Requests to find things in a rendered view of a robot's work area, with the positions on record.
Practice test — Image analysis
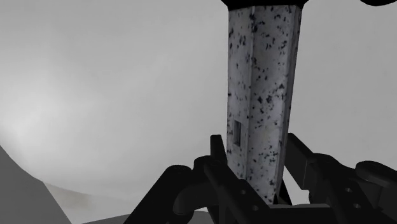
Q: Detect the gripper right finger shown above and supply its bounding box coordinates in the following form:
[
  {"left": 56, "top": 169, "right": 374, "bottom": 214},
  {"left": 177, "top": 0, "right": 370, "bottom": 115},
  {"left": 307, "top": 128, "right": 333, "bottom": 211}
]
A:
[{"left": 284, "top": 132, "right": 397, "bottom": 224}]

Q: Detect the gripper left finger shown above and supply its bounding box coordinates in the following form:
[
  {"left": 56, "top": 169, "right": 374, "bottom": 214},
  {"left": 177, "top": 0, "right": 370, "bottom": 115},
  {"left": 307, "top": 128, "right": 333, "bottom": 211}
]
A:
[{"left": 123, "top": 134, "right": 270, "bottom": 224}]

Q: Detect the speckled grey robot stand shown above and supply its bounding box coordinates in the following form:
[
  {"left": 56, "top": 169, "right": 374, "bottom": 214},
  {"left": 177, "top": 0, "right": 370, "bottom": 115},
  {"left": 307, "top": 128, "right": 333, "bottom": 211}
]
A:
[{"left": 226, "top": 5, "right": 303, "bottom": 205}]

